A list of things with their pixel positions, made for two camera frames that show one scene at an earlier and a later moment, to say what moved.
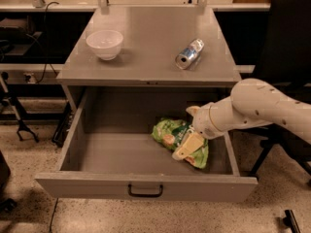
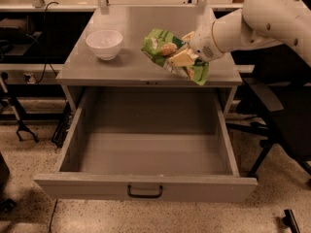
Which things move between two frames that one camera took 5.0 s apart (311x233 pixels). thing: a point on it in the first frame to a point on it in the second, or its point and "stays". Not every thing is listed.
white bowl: x=106 y=44 stays
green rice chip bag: x=168 y=133 to x=159 y=45
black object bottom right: x=291 y=221 stays
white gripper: x=202 y=120 to x=203 y=44
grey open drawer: x=110 y=151 stays
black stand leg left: x=8 y=98 stays
